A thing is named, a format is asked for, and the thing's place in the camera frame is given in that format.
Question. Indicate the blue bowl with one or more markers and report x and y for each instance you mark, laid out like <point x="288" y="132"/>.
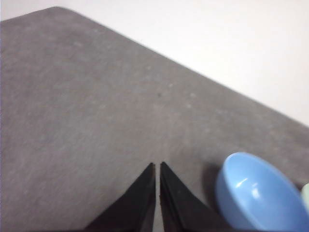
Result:
<point x="256" y="193"/>

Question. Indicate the green plate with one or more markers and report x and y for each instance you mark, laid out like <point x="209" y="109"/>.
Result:
<point x="306" y="197"/>

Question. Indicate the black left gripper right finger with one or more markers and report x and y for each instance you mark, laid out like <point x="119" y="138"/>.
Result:
<point x="178" y="207"/>

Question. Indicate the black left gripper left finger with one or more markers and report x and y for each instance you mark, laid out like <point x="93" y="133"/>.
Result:
<point x="137" y="207"/>

